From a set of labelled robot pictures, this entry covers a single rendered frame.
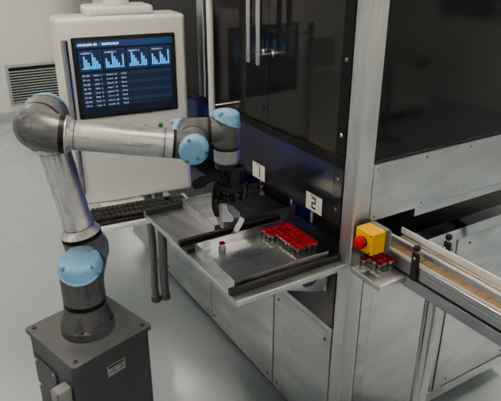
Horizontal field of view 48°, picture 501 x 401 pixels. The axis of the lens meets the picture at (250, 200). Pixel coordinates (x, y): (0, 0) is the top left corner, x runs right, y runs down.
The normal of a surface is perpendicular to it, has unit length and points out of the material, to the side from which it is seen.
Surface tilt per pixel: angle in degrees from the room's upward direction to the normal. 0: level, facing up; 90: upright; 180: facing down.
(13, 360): 0
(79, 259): 8
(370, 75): 90
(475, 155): 90
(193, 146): 90
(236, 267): 0
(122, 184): 90
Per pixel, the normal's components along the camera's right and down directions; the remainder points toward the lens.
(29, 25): 0.52, 0.35
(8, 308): 0.00, -0.91
